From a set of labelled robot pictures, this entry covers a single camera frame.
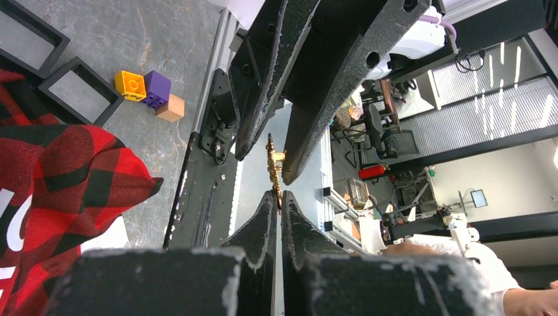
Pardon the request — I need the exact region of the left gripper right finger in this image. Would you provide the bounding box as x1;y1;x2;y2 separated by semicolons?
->
282;191;497;315

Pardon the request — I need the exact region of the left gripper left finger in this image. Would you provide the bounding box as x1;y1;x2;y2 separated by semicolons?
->
44;191;278;315

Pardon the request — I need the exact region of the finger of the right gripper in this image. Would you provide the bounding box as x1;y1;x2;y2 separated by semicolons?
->
282;1;432;185
228;0;320;161

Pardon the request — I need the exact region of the gold brooch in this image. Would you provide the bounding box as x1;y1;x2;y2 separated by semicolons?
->
266;133;286;211

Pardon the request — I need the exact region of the red black plaid shirt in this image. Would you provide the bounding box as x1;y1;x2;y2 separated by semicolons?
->
1;70;163;315

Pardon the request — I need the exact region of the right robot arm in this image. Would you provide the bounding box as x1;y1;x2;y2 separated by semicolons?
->
228;1;457;184

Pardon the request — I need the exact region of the wooden cube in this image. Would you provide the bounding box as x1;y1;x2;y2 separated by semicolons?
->
156;93;185;122

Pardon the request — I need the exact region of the purple toy brick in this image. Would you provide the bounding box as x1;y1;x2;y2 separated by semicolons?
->
140;70;171;109

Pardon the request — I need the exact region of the yellow toy brick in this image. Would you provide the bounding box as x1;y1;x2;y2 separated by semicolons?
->
114;70;147;102

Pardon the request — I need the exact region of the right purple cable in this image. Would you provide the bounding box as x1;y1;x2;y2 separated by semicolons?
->
418;14;458;41

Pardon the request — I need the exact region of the black square frame near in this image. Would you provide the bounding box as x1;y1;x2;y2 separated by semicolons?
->
36;57;124;127

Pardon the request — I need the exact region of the black square frame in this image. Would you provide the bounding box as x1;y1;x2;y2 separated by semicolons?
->
36;57;124;127
1;1;70;80

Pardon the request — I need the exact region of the black square frame far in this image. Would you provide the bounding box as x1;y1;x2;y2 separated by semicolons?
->
1;1;70;80

